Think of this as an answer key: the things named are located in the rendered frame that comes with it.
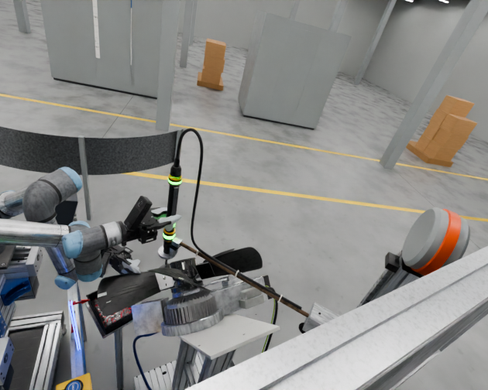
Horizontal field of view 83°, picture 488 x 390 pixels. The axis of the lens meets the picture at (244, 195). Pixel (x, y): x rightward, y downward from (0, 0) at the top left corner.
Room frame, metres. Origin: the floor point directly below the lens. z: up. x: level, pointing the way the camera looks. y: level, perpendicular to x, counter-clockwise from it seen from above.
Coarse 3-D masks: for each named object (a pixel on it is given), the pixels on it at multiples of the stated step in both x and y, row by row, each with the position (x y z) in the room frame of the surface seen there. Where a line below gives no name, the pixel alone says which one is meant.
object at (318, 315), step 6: (312, 306) 0.61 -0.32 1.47; (318, 306) 0.61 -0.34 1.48; (312, 312) 0.58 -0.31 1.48; (318, 312) 0.59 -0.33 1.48; (324, 312) 0.59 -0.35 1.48; (330, 312) 0.60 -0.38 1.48; (306, 318) 0.60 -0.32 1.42; (312, 318) 0.56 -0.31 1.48; (318, 318) 0.56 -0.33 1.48; (324, 318) 0.57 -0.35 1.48; (330, 318) 0.58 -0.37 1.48; (306, 324) 0.56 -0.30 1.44; (312, 324) 0.55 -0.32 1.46; (318, 324) 0.55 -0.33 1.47; (306, 330) 0.55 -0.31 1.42
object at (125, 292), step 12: (120, 276) 0.74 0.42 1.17; (132, 276) 0.74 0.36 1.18; (144, 276) 0.75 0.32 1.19; (108, 288) 0.67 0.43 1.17; (120, 288) 0.67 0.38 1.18; (132, 288) 0.69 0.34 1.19; (144, 288) 0.70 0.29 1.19; (156, 288) 0.71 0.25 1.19; (120, 300) 0.62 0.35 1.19; (132, 300) 0.63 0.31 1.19; (108, 312) 0.56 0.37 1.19
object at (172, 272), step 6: (150, 270) 0.60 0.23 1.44; (156, 270) 0.62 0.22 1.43; (162, 270) 0.63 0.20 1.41; (168, 270) 0.66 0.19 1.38; (174, 270) 0.70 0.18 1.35; (180, 270) 0.75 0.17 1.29; (174, 276) 0.60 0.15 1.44; (180, 276) 0.63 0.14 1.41; (186, 276) 0.69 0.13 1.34; (192, 282) 0.60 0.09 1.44; (204, 288) 0.60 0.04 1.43
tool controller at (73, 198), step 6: (72, 198) 1.05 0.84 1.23; (60, 204) 1.00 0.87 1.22; (66, 204) 1.01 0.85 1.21; (72, 204) 1.03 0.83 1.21; (60, 210) 1.00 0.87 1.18; (66, 210) 1.01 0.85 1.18; (72, 210) 1.03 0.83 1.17; (60, 216) 1.00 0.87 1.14; (66, 216) 1.01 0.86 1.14; (72, 216) 1.03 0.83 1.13; (60, 222) 0.99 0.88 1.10; (66, 222) 1.01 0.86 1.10
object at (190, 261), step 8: (176, 264) 0.81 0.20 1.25; (184, 264) 0.82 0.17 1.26; (192, 264) 0.84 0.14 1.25; (184, 272) 0.79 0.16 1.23; (192, 272) 0.81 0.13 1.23; (176, 280) 0.78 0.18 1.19; (200, 280) 0.83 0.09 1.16; (176, 288) 0.74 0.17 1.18; (184, 288) 0.74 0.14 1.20; (192, 288) 0.75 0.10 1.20
